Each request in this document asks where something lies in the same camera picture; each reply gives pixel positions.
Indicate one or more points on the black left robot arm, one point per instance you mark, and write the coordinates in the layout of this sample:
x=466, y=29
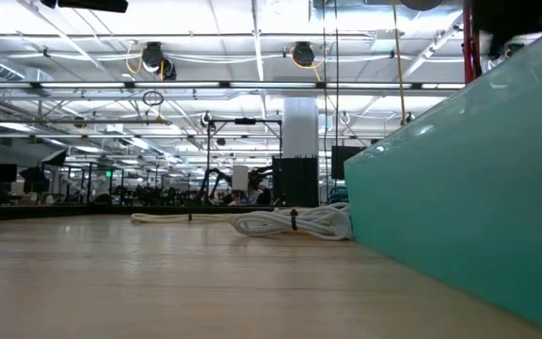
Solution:
x=92, y=4

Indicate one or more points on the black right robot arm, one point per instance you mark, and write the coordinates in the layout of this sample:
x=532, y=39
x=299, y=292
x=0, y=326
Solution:
x=511, y=14

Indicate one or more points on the person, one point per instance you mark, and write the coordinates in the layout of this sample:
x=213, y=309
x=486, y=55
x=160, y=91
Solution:
x=264, y=195

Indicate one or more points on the white rectangular sign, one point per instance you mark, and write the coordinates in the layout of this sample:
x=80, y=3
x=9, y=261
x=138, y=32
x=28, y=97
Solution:
x=240, y=178

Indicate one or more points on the white round column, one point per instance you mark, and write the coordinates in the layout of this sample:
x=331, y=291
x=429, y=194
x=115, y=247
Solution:
x=300, y=127

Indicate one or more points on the blue sign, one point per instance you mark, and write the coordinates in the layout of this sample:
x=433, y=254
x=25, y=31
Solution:
x=339, y=194

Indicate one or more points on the black screen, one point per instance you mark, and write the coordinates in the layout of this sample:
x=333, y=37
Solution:
x=344, y=162

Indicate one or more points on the long light strip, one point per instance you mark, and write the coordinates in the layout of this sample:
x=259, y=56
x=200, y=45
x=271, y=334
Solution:
x=177, y=85

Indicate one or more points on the green translucent tray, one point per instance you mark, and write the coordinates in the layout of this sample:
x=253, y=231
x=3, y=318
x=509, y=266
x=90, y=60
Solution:
x=464, y=212

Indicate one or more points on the black umbrella shade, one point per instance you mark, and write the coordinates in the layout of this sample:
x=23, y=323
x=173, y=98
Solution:
x=57, y=157
x=35, y=179

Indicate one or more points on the black frame rig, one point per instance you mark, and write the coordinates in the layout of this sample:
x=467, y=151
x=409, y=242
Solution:
x=245, y=121

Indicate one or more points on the black table frame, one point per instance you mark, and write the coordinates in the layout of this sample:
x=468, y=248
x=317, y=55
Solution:
x=64, y=213

